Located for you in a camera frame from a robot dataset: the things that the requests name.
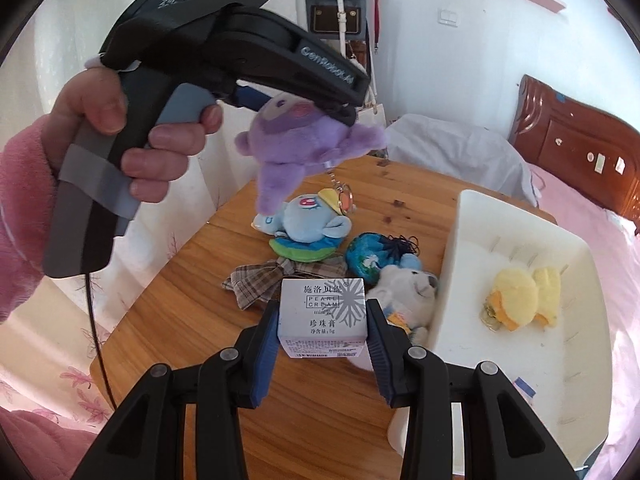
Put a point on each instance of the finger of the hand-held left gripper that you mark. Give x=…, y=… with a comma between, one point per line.
x=248, y=97
x=344, y=116

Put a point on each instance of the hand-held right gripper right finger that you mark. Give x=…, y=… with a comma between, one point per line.
x=380, y=355

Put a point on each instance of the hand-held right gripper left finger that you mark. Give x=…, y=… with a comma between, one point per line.
x=265, y=355

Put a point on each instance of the purple plush toy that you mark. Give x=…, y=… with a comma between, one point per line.
x=300, y=145

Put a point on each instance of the white bear plush toy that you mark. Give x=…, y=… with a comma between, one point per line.
x=405, y=295

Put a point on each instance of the white cream box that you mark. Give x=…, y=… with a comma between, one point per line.
x=320, y=320

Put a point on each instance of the plaid fabric bow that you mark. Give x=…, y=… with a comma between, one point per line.
x=260, y=280

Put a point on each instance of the blue plush toy yellow cap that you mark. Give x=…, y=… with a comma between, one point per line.
x=305, y=225

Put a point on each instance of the white plastic bin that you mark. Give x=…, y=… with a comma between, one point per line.
x=565, y=360

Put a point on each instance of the person's left hand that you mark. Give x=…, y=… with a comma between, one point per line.
x=170, y=145

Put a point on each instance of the white handbag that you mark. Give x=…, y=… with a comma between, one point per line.
x=374, y=116

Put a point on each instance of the blue grey satchel bag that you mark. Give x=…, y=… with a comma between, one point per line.
x=330, y=10

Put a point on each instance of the grey cloth cover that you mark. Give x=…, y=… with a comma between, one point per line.
x=450, y=150

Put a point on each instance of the white floral curtain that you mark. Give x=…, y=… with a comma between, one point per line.
x=65, y=25

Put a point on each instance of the yellow duck plush toy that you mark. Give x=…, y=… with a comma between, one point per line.
x=515, y=295

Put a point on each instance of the red wooden headboard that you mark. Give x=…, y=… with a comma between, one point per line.
x=575, y=150

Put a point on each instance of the person's pink robe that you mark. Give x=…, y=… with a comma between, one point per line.
x=40, y=445

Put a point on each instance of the pink bed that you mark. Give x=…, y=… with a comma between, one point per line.
x=625, y=310

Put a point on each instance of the white wall switch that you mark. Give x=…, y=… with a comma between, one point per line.
x=448, y=16

